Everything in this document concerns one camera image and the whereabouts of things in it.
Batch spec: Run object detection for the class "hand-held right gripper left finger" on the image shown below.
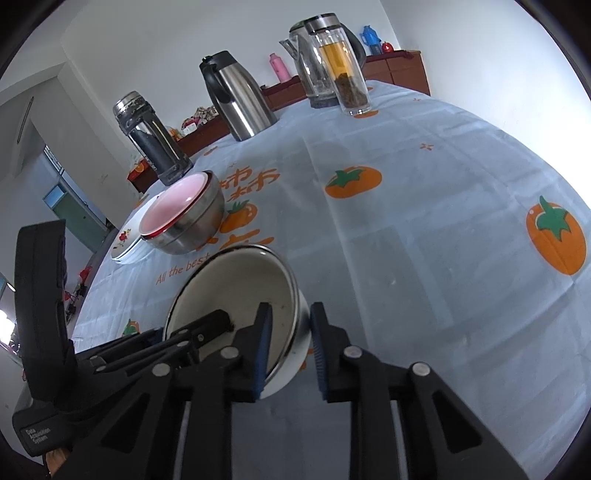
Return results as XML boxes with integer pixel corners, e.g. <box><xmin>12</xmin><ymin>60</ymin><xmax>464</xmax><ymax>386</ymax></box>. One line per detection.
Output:
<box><xmin>53</xmin><ymin>302</ymin><xmax>274</xmax><ymax>480</ymax></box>

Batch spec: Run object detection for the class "glass tea bottle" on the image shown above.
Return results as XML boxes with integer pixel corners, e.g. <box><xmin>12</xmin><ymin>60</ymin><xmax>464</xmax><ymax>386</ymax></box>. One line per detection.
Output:
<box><xmin>304</xmin><ymin>14</ymin><xmax>372</xmax><ymax>117</ymax></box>

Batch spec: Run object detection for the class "ceiling tube light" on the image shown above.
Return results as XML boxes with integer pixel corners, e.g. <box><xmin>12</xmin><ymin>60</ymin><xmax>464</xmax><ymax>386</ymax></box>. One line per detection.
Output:
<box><xmin>16</xmin><ymin>96</ymin><xmax>36</xmax><ymax>145</ymax></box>

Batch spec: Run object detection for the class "persimmon print tablecloth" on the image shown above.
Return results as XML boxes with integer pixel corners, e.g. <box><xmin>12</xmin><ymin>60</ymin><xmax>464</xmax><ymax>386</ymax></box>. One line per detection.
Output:
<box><xmin>71</xmin><ymin>79</ymin><xmax>591</xmax><ymax>480</ymax></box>

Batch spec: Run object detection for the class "person's left hand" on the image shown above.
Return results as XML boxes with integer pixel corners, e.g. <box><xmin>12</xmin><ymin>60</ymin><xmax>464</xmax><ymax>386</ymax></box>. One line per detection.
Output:
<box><xmin>44</xmin><ymin>449</ymin><xmax>71</xmax><ymax>478</ymax></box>

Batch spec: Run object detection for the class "white enamel bowl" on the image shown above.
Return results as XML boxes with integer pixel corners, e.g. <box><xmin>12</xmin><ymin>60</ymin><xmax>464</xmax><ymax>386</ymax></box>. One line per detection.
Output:
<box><xmin>164</xmin><ymin>244</ymin><xmax>311</xmax><ymax>400</ymax></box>

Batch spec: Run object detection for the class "green door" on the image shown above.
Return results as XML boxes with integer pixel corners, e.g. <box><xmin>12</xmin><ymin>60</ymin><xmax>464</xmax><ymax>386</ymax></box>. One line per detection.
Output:
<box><xmin>43</xmin><ymin>185</ymin><xmax>100</xmax><ymax>252</ymax></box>

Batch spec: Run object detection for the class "dark vacuum flask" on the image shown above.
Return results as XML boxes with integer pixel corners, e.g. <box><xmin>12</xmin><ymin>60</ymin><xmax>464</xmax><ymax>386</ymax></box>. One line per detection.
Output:
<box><xmin>113</xmin><ymin>91</ymin><xmax>194</xmax><ymax>186</ymax></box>

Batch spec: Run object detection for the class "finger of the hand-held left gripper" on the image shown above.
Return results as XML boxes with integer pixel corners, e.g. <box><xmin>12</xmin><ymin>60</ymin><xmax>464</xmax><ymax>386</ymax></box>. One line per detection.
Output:
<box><xmin>76</xmin><ymin>309</ymin><xmax>233</xmax><ymax>376</ymax></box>

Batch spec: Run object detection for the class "steel carafe black handle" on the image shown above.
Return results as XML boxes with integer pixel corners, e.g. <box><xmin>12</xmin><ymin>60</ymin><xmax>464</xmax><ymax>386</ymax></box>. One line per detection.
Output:
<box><xmin>199</xmin><ymin>51</ymin><xmax>278</xmax><ymax>142</ymax></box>

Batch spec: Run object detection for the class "brown wooden sideboard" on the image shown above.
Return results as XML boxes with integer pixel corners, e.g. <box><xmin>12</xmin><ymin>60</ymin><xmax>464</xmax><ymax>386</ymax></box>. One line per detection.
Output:
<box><xmin>128</xmin><ymin>49</ymin><xmax>431</xmax><ymax>193</ymax></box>

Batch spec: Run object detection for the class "steel electric kettle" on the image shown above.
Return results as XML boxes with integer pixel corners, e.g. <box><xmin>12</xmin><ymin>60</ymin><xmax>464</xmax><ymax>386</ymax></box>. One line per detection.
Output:
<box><xmin>279</xmin><ymin>19</ymin><xmax>368</xmax><ymax>109</ymax></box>

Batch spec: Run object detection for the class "stainless steel bowl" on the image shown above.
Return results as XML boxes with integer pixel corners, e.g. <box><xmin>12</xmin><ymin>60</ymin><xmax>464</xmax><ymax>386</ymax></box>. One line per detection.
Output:
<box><xmin>141</xmin><ymin>171</ymin><xmax>226</xmax><ymax>256</ymax></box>

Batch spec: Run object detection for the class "window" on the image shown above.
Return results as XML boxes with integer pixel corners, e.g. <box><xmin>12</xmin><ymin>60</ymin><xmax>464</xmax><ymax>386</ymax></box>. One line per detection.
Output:
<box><xmin>44</xmin><ymin>145</ymin><xmax>64</xmax><ymax>174</ymax></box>

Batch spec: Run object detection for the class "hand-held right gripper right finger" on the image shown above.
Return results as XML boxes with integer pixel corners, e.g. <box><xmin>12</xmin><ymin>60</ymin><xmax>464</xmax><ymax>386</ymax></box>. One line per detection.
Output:
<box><xmin>309</xmin><ymin>301</ymin><xmax>532</xmax><ymax>480</ymax></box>

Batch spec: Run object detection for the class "red plastic bowl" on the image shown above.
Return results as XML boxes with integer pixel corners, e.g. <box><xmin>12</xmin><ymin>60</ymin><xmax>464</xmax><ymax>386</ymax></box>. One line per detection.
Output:
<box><xmin>139</xmin><ymin>173</ymin><xmax>211</xmax><ymax>238</ymax></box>

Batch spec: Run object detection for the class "red flower white plate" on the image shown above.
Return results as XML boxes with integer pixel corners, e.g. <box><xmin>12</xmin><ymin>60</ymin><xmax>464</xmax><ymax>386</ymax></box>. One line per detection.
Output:
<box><xmin>111</xmin><ymin>203</ymin><xmax>158</xmax><ymax>259</ymax></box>

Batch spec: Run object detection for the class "pink flask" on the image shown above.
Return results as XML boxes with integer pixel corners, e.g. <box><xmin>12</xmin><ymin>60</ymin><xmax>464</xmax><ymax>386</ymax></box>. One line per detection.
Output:
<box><xmin>269</xmin><ymin>53</ymin><xmax>291</xmax><ymax>85</ymax></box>

